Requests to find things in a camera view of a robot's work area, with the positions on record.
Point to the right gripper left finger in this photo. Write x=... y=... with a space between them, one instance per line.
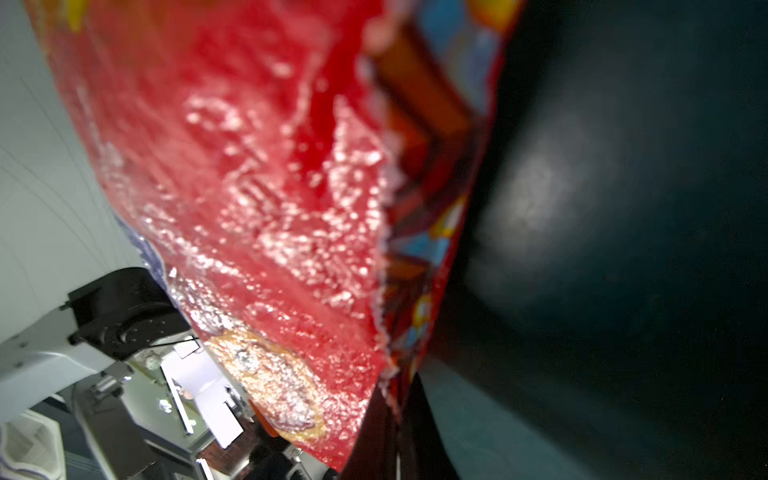
x=374 y=456

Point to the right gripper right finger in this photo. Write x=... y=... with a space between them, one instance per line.
x=422 y=452

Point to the red candy bag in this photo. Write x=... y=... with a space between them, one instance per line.
x=299 y=169

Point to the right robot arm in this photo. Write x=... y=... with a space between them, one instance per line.
x=82 y=349

